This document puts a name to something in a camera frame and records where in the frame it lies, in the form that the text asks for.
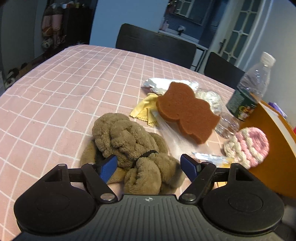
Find brown plush towel toy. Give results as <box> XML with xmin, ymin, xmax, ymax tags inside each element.
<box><xmin>80</xmin><ymin>113</ymin><xmax>185</xmax><ymax>195</ymax></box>

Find brown bear-shaped sponge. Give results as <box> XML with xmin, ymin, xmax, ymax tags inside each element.
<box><xmin>156</xmin><ymin>82</ymin><xmax>220</xmax><ymax>145</ymax></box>

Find pink white crocheted pad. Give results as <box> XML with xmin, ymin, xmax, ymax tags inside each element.
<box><xmin>223</xmin><ymin>127</ymin><xmax>269</xmax><ymax>169</ymax></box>

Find yellow cloth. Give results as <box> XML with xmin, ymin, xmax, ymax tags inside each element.
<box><xmin>129</xmin><ymin>93</ymin><xmax>158</xmax><ymax>127</ymax></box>

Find clear plastic wrap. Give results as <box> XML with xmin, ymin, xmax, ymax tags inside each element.
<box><xmin>195</xmin><ymin>88</ymin><xmax>223</xmax><ymax>115</ymax></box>

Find white plastic bag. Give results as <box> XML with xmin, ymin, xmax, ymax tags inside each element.
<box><xmin>142</xmin><ymin>77</ymin><xmax>199</xmax><ymax>95</ymax></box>

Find pink checkered tablecloth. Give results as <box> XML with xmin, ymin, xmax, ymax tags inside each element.
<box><xmin>1</xmin><ymin>45</ymin><xmax>233</xmax><ymax>240</ymax></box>

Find clear plastic water bottle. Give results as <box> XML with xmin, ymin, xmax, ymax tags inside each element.
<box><xmin>215</xmin><ymin>52</ymin><xmax>276</xmax><ymax>138</ymax></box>

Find orange rimmed storage box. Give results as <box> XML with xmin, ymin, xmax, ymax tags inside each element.
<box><xmin>240</xmin><ymin>101</ymin><xmax>296</xmax><ymax>199</ymax></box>

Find right black chair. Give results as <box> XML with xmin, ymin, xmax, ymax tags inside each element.
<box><xmin>204</xmin><ymin>52</ymin><xmax>245</xmax><ymax>89</ymax></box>

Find black chair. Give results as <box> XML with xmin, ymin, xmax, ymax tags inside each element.
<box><xmin>115</xmin><ymin>23</ymin><xmax>196</xmax><ymax>69</ymax></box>
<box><xmin>204</xmin><ymin>52</ymin><xmax>245</xmax><ymax>89</ymax></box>

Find purple tissue pack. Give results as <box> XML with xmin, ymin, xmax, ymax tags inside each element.
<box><xmin>268</xmin><ymin>102</ymin><xmax>287</xmax><ymax>118</ymax></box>

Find white cabinet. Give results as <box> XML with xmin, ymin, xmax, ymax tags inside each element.
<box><xmin>158</xmin><ymin>29</ymin><xmax>209</xmax><ymax>72</ymax></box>

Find left black chair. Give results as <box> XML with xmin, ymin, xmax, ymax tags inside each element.
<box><xmin>115</xmin><ymin>23</ymin><xmax>196</xmax><ymax>69</ymax></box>

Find white glass-pane door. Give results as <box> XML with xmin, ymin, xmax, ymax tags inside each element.
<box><xmin>218</xmin><ymin>0</ymin><xmax>261</xmax><ymax>65</ymax></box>

